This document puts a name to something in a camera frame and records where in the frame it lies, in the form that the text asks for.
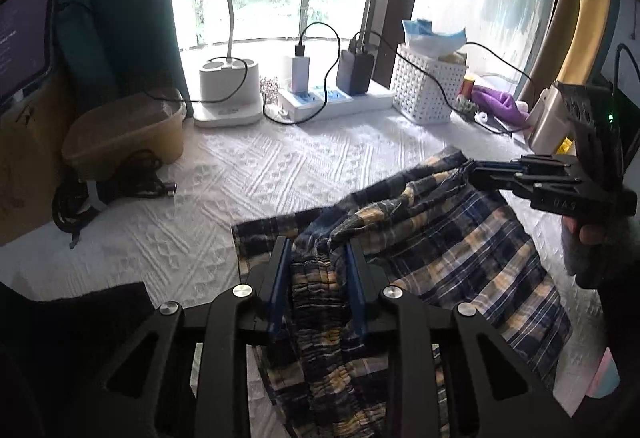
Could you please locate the white charger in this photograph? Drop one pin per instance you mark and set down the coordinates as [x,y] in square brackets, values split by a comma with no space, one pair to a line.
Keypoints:
[297,73]

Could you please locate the black charger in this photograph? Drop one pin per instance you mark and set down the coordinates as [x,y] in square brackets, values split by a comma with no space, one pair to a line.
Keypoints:
[355,73]

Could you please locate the teal curtain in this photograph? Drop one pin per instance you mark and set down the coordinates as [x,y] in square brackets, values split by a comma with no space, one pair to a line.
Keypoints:
[120,18]

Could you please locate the beige lidded container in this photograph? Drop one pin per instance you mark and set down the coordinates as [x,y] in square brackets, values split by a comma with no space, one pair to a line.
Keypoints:
[125,138]

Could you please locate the white desk lamp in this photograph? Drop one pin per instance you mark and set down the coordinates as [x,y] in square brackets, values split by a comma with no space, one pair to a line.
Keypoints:
[227,93]

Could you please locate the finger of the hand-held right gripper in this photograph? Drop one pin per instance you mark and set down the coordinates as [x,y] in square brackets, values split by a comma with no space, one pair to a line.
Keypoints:
[545,163]
[510,180]

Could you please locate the white power strip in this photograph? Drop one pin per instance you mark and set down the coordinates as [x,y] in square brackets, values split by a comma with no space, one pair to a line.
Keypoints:
[345,101]

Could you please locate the person's right hand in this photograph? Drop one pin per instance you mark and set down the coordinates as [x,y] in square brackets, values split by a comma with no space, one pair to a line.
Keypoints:
[580,248]

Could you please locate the brown cardboard box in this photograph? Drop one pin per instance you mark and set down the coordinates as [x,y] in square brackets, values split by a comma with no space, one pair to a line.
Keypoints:
[25,168]

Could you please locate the navy yellow plaid pants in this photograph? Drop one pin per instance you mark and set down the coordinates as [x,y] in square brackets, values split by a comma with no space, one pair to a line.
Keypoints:
[450,243]

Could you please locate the blue face mask pack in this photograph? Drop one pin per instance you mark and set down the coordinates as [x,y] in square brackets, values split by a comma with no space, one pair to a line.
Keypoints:
[435,38]

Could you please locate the white woven plastic basket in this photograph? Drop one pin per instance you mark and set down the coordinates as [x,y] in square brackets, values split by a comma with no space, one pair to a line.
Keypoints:
[427,88]

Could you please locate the pastel pink blue object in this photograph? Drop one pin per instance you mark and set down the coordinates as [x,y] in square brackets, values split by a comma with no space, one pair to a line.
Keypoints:
[605,373]

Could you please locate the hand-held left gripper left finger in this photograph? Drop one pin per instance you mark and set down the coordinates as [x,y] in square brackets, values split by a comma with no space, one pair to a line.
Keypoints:
[280,288]

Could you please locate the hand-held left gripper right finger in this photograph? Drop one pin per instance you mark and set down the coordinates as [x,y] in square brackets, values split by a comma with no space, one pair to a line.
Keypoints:
[357,298]

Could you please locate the white textured tablecloth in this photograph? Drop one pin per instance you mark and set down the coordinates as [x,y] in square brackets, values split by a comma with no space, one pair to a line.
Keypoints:
[250,178]

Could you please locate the purple cloth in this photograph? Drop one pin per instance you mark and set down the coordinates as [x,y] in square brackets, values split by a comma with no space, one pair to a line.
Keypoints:
[500,104]

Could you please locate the small dark round object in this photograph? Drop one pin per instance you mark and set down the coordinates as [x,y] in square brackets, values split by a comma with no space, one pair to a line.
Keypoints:
[469,108]

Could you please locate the computer monitor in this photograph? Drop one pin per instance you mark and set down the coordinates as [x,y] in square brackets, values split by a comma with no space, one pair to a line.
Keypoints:
[25,38]

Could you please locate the yellow curtain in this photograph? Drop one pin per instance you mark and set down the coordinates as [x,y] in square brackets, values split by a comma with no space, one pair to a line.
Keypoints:
[570,8]

